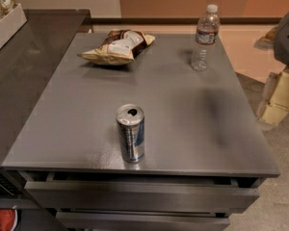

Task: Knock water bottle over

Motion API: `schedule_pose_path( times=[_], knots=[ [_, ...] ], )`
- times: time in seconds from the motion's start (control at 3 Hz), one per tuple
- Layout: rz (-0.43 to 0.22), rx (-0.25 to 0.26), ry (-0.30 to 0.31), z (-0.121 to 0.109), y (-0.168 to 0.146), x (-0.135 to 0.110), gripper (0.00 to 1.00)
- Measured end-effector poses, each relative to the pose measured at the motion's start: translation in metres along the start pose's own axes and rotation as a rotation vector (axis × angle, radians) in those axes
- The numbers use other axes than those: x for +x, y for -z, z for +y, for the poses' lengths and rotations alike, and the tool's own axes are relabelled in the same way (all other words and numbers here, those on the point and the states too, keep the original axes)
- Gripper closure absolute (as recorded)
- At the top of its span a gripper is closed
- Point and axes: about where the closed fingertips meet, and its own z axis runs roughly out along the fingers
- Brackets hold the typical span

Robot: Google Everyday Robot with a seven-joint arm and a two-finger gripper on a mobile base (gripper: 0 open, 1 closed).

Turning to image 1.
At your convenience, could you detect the silver blue energy drink can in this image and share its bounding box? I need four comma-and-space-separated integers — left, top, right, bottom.
116, 104, 145, 163

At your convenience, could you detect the red object under counter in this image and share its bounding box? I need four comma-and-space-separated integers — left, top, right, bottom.
0, 209, 18, 231

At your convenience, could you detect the lower steel drawer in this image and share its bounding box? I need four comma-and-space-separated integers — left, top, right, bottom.
56, 212, 229, 231

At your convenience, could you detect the upper steel drawer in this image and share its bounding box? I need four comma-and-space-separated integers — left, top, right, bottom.
25, 172, 259, 213

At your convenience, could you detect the steel drawer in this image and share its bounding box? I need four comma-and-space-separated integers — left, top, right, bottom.
56, 212, 229, 231
25, 172, 259, 213

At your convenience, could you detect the white snack box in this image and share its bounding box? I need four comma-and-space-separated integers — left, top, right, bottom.
0, 4, 27, 49

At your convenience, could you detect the clear plastic water bottle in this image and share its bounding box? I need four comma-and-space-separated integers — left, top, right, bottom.
191, 4, 221, 71

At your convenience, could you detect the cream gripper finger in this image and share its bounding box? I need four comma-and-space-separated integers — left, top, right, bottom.
256, 67, 289, 126

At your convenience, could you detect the brown white chip bag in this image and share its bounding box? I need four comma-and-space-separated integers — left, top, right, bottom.
78, 29, 155, 65

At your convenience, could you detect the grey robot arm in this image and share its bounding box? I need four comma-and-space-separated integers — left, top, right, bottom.
254, 12, 289, 129

